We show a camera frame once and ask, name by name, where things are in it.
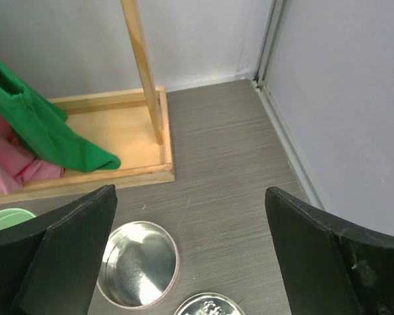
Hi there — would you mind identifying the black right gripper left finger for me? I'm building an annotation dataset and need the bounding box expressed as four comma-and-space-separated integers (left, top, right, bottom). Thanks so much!
0, 184, 118, 315

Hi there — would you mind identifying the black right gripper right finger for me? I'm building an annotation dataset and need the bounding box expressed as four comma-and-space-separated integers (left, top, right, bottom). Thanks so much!
265, 187, 394, 314

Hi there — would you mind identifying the mint green tin canister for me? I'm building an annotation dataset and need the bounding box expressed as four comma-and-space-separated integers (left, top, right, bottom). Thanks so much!
0, 208, 35, 230

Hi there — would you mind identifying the round silver tin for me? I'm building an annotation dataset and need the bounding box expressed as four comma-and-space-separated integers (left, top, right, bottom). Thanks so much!
97, 220, 180, 310

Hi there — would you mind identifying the pink t-shirt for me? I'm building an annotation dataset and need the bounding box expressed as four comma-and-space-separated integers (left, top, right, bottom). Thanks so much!
0, 116, 64, 194

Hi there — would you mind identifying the silver embossed tin lid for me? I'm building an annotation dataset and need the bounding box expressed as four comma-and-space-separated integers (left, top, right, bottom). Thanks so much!
173, 292, 245, 315

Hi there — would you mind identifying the green t-shirt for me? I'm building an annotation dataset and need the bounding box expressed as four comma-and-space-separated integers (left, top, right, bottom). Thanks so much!
0, 61, 121, 173

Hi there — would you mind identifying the wooden clothes rack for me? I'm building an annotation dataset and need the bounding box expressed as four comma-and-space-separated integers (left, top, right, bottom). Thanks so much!
0, 1, 175, 203

